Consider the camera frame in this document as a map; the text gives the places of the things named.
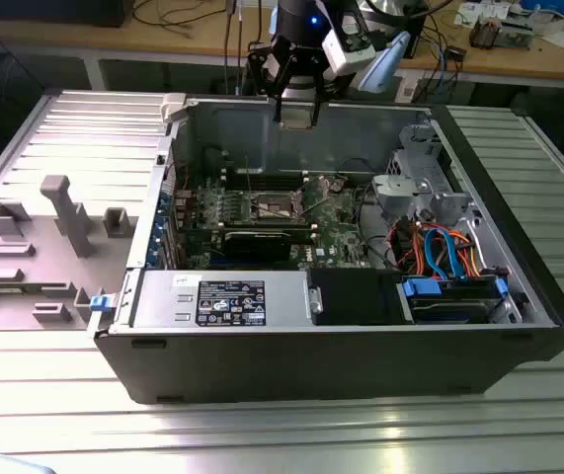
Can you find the grey parts rack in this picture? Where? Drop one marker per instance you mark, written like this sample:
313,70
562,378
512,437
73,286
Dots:
39,257

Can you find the hard disk in blue carrier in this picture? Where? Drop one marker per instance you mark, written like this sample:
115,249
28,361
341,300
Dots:
449,308

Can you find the small black adapter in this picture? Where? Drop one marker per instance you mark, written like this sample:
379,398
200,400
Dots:
457,52

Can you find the black open PC case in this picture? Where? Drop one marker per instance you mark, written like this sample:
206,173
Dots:
311,365

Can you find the silver square CPU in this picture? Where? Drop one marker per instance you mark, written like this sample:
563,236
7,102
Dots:
296,121

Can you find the blue expansion card clip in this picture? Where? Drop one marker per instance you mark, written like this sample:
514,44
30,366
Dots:
151,257
157,229
163,198

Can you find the black RAM slot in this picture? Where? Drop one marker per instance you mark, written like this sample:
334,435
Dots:
301,226
276,173
276,182
276,178
276,187

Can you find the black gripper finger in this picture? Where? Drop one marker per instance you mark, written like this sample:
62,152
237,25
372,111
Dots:
315,112
277,111

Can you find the grey metal device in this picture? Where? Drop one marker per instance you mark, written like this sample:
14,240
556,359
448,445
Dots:
516,34

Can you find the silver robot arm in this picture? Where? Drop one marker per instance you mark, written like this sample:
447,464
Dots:
382,64

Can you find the grey power supply unit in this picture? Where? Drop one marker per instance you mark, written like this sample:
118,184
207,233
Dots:
163,301

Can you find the silver metal drive cage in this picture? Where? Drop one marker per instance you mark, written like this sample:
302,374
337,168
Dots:
400,190

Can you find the CPU socket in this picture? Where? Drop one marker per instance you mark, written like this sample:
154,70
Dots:
274,204

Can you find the green motherboard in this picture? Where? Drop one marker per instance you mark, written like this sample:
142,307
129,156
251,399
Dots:
341,237

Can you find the white labelled box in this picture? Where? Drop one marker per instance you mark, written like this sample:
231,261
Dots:
410,89

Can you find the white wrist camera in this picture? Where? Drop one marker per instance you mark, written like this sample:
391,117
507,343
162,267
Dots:
341,54

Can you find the beige case latch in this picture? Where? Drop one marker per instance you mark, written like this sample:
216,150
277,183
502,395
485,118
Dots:
173,106

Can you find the blue plastic latch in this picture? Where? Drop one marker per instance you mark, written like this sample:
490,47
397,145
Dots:
101,303

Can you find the wooden workbench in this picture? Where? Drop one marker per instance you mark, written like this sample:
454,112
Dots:
173,42

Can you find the black upright box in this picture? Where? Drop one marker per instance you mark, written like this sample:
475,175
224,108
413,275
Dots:
420,34

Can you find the black box on bench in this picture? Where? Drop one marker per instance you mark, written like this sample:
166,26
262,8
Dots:
54,12

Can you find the black graphics card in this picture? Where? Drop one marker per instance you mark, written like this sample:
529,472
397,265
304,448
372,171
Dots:
257,246

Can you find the copper heat sink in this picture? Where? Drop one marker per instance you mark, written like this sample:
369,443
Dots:
484,32

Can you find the printed paper sheets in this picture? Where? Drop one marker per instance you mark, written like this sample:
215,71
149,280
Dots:
471,12

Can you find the black plastic bay cover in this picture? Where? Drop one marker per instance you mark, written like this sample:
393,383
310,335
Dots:
350,296

